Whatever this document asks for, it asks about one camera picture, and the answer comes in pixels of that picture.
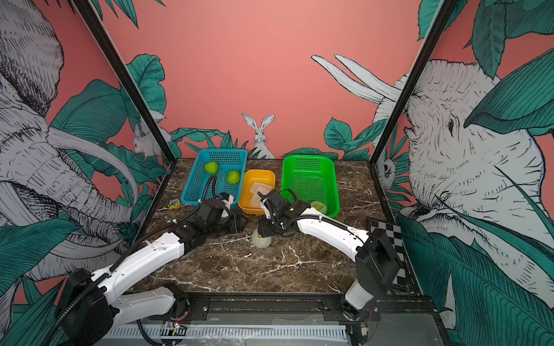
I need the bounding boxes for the black left frame post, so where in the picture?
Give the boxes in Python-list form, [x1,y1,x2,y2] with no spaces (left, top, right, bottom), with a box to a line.
[72,0,177,166]

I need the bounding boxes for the teal plastic basket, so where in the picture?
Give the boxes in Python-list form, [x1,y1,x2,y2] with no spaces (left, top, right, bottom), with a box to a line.
[180,148,248,208]

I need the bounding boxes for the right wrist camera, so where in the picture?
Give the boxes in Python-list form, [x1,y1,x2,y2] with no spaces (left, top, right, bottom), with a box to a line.
[261,200,271,219]

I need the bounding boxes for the white foam net in tub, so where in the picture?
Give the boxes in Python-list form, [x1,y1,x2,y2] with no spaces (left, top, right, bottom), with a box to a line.
[250,182,274,196]

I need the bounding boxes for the white foam net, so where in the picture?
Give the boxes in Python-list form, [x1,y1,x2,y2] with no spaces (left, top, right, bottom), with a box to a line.
[250,182,274,196]
[251,229,272,249]

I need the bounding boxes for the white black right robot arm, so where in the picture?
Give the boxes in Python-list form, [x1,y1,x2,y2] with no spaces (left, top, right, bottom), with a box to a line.
[258,190,401,314]

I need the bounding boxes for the green custard apple back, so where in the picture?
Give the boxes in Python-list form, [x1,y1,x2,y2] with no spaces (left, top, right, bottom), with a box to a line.
[204,161,219,175]

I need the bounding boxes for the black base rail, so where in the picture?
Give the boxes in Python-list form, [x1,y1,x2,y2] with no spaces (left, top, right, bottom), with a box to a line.
[149,290,438,325]

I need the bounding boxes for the black frame post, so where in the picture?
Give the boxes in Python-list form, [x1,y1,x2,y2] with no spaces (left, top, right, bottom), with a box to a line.
[369,0,457,168]
[72,0,177,166]

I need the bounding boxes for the black right frame post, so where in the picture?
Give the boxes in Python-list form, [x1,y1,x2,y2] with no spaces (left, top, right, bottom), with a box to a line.
[369,0,457,168]

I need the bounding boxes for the bright green plastic basket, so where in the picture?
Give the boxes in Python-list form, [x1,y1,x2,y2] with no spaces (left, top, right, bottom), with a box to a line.
[281,154,340,218]

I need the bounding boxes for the black white checkerboard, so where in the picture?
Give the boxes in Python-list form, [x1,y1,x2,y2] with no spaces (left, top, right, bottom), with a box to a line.
[366,218,408,290]

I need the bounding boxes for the small yellow blue object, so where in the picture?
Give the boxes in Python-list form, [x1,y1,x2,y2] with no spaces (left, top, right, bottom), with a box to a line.
[168,199,181,210]

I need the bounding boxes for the yellow plastic tub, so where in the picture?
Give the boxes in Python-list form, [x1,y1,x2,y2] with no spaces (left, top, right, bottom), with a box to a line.
[238,170,276,215]

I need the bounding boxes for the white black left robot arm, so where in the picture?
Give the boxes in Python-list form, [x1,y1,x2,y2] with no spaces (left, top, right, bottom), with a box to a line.
[42,176,235,345]

